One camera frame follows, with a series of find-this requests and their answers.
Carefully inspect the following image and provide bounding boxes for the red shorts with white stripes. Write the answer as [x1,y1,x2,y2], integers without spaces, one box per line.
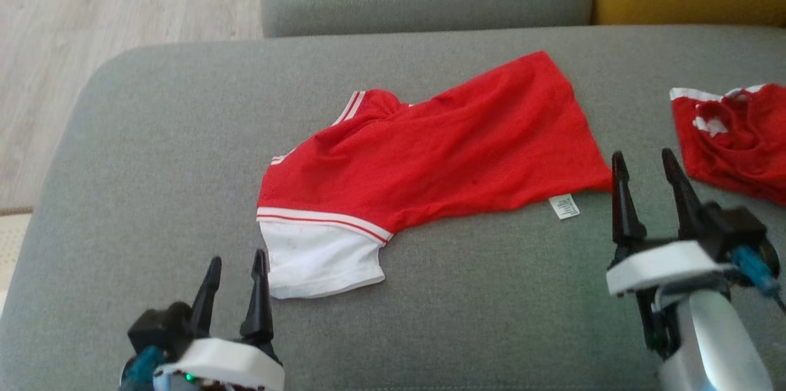
[669,83,786,207]

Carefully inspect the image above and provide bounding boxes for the black left cable teal plug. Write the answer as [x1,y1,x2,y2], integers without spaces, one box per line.
[120,345,166,391]

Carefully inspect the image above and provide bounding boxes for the beige rug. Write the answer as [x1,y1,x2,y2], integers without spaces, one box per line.
[0,207,34,318]

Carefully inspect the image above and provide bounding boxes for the red jersey with white sleeves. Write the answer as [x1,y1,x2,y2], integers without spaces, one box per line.
[256,50,615,301]

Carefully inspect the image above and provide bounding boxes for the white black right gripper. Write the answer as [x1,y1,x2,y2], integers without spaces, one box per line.
[606,147,726,299]

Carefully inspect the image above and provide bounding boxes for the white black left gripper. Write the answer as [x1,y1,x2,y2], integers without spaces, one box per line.
[152,249,285,391]

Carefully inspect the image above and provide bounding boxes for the black cable teal plug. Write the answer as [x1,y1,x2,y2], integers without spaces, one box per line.
[731,247,786,312]
[120,345,166,391]

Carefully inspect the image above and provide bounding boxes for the black right cable teal plug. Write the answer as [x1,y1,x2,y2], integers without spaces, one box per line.
[731,247,786,312]

